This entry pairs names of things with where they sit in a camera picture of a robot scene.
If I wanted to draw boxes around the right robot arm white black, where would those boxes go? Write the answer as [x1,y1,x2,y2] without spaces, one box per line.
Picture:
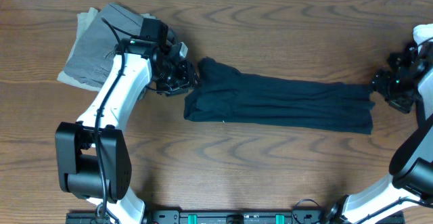
[322,68,432,223]

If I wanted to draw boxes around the black t-shirt white logo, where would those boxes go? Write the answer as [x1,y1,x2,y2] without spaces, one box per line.
[183,58,375,135]

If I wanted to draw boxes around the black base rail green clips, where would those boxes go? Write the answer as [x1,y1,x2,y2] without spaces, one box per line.
[66,198,405,224]

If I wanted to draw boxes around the folded beige garment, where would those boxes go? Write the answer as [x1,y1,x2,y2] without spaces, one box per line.
[56,7,157,92]

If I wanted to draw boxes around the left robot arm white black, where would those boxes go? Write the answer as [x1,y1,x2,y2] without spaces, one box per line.
[55,39,196,223]

